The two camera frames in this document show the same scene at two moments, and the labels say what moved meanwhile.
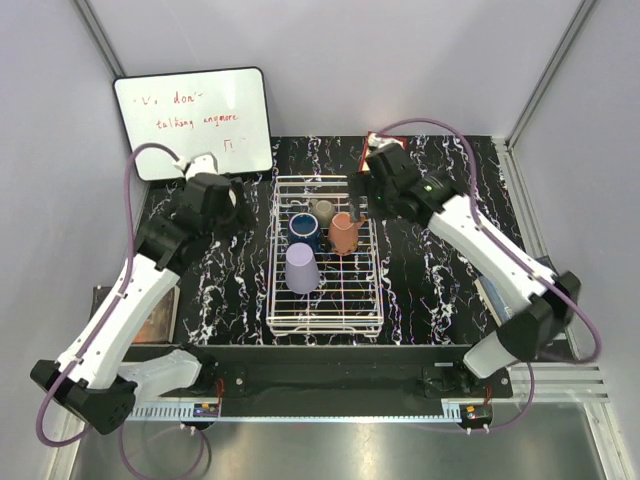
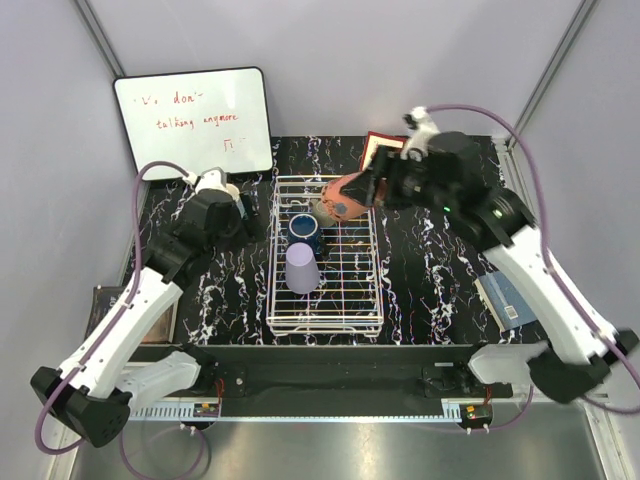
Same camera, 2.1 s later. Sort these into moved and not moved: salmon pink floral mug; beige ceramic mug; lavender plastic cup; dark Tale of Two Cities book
Moved: salmon pink floral mug
Not moved: lavender plastic cup; dark Tale of Two Cities book; beige ceramic mug
